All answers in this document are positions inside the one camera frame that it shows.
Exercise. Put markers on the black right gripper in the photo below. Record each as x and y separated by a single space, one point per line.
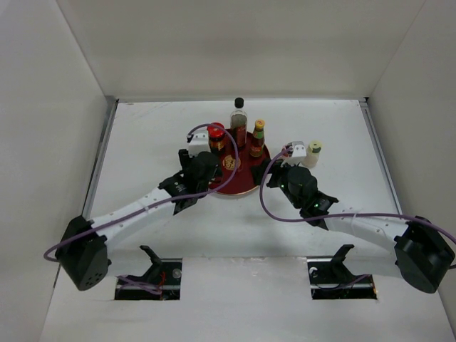
257 171

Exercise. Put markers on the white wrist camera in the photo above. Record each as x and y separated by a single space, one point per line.
296 154
198 142

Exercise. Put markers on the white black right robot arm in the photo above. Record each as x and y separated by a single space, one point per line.
421 252

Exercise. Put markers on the red lid chili sauce jar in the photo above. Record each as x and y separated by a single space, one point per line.
216 138

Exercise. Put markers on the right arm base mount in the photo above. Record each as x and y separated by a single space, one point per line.
330 279

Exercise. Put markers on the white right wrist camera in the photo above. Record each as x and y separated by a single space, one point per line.
296 154

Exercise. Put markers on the pale squeeze bottle yellow cap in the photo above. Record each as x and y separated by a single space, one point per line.
313 151

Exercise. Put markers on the left aluminium table rail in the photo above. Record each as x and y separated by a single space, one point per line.
109 117

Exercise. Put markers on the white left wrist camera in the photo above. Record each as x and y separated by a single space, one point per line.
198 142

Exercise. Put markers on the tall dark bottle red label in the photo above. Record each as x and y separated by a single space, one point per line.
238 123

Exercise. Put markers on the back aluminium table rail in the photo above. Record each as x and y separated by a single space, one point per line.
182 98

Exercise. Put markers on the yellow cap red sauce bottle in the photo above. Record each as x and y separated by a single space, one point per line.
257 142

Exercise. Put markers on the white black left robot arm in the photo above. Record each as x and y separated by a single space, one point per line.
85 245

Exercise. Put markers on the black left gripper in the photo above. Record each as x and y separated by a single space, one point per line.
186 159

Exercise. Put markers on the right aluminium table rail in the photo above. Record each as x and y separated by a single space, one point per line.
385 200

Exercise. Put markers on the aluminium table rail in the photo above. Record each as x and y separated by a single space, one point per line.
109 117
385 200
182 98

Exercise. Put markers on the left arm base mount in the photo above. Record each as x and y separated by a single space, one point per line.
160 282

